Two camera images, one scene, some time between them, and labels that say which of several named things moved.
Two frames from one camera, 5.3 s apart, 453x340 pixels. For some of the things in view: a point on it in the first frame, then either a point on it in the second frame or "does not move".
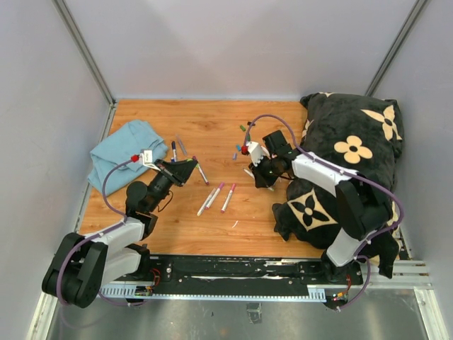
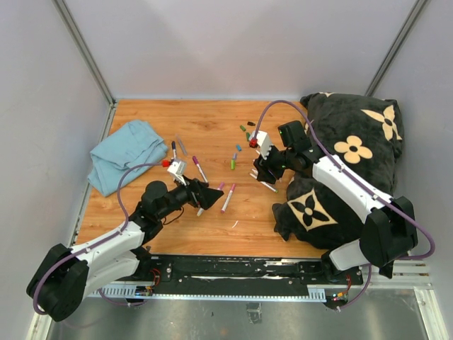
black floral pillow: x=362 y=134 does not move
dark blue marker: x=173 y=159 does not move
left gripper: x=177 y=173 to x=199 y=194
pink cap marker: x=228 y=198 does not move
